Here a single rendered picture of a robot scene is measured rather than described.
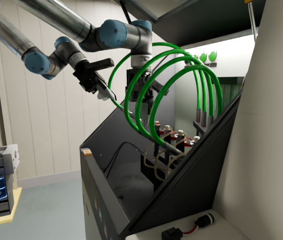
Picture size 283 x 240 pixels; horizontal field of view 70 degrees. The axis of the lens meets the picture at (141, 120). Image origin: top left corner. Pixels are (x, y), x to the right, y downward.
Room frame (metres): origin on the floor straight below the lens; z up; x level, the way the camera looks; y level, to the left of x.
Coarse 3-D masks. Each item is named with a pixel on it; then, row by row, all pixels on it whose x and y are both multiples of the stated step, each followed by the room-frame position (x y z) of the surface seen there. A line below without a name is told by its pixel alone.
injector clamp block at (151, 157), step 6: (150, 156) 0.76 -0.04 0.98; (162, 156) 0.76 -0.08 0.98; (150, 162) 0.71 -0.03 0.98; (156, 162) 0.70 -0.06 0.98; (162, 162) 0.75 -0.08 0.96; (174, 162) 0.70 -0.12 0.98; (144, 168) 0.76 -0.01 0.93; (150, 168) 0.71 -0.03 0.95; (174, 168) 0.67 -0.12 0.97; (144, 174) 0.76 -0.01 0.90; (150, 174) 0.71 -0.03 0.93; (162, 174) 0.63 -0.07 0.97; (168, 174) 0.61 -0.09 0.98; (150, 180) 0.71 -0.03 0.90; (156, 180) 0.66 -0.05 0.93; (156, 186) 0.66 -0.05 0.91
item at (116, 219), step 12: (84, 156) 0.85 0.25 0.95; (84, 168) 0.85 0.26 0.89; (96, 168) 0.72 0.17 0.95; (84, 180) 0.87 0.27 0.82; (96, 180) 0.63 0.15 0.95; (96, 192) 0.60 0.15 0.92; (108, 192) 0.55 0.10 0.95; (108, 204) 0.49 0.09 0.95; (120, 204) 0.50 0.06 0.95; (96, 216) 0.62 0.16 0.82; (108, 216) 0.45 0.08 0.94; (120, 216) 0.44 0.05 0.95; (108, 228) 0.46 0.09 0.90; (120, 228) 0.40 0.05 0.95
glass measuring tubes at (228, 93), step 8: (224, 80) 0.78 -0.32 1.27; (232, 80) 0.75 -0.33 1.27; (240, 80) 0.74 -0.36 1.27; (224, 88) 0.82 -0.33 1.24; (232, 88) 0.78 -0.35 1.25; (240, 88) 0.75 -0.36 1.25; (216, 96) 0.85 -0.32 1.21; (224, 96) 0.79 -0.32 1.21; (232, 96) 0.75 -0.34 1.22; (216, 104) 0.85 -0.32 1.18; (224, 104) 0.78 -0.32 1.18; (216, 112) 0.85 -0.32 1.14
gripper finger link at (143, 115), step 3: (141, 105) 0.72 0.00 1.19; (144, 105) 0.73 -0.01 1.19; (147, 105) 0.72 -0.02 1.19; (141, 108) 0.72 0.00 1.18; (144, 108) 0.73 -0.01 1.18; (147, 108) 0.72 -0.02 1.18; (141, 111) 0.72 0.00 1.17; (144, 111) 0.73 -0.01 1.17; (141, 114) 0.72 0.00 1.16; (144, 114) 0.73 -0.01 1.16; (141, 117) 0.72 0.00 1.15; (144, 117) 0.73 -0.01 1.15; (147, 117) 0.73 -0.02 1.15; (147, 120) 0.73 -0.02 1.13; (147, 123) 0.74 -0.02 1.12
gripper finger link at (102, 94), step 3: (102, 81) 0.84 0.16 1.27; (105, 84) 0.85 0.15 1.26; (99, 87) 0.83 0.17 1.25; (99, 90) 0.83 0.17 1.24; (102, 90) 0.83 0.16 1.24; (105, 90) 0.81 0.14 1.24; (108, 90) 0.81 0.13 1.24; (99, 93) 0.83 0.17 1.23; (102, 93) 0.82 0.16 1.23; (105, 93) 0.82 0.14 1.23; (108, 93) 0.81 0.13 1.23; (111, 93) 0.82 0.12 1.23; (99, 96) 0.82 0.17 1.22; (102, 96) 0.82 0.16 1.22; (105, 96) 0.82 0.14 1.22; (111, 96) 0.82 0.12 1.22; (114, 96) 0.82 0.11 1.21; (99, 99) 0.82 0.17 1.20; (114, 99) 0.82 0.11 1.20
